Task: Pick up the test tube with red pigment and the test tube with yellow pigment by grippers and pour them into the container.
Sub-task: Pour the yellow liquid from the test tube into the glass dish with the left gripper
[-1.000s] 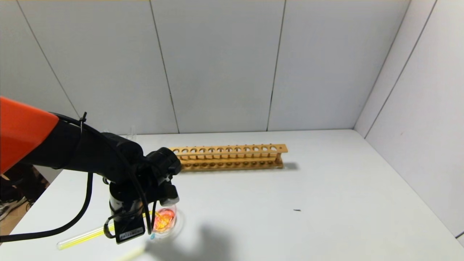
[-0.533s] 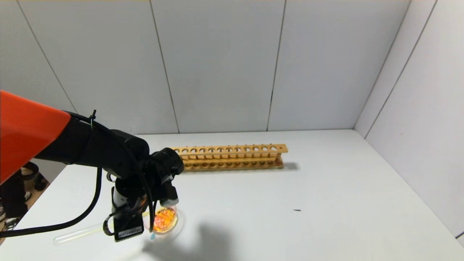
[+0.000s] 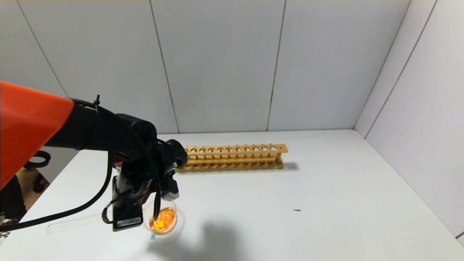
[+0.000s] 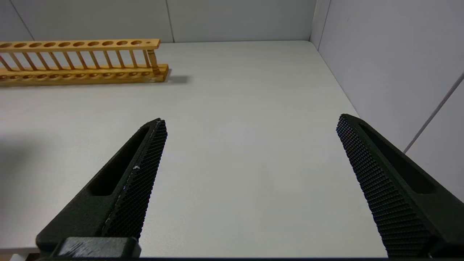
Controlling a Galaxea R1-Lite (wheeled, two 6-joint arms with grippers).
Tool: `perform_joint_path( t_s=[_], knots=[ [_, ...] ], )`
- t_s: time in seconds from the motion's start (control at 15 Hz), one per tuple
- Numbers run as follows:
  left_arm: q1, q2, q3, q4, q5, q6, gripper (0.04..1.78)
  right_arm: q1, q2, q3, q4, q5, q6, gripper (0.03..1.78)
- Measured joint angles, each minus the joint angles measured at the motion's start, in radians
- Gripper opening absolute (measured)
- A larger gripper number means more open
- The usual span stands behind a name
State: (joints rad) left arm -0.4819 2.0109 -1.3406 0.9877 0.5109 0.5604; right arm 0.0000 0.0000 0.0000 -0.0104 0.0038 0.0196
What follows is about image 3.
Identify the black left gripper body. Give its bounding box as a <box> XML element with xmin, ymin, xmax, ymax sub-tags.
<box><xmin>112</xmin><ymin>175</ymin><xmax>144</xmax><ymax>232</ymax></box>

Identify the test tube with yellow pigment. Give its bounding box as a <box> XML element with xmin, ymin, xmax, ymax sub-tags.
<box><xmin>46</xmin><ymin>212</ymin><xmax>113</xmax><ymax>235</ymax></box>

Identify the wooden test tube rack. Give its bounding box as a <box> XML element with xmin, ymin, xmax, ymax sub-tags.
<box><xmin>175</xmin><ymin>144</ymin><xmax>289</xmax><ymax>172</ymax></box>

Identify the clear glass beaker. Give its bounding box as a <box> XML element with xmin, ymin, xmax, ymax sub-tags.
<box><xmin>143</xmin><ymin>199</ymin><xmax>185</xmax><ymax>240</ymax></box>

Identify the black office chair base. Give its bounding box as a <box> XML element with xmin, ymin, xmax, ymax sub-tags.
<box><xmin>22</xmin><ymin>150</ymin><xmax>52</xmax><ymax>193</ymax></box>

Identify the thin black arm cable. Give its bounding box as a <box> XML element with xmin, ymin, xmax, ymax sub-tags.
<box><xmin>71</xmin><ymin>95</ymin><xmax>162</xmax><ymax>222</ymax></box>

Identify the thick black hanging cable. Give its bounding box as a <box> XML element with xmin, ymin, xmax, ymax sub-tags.
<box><xmin>0</xmin><ymin>152</ymin><xmax>114</xmax><ymax>232</ymax></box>

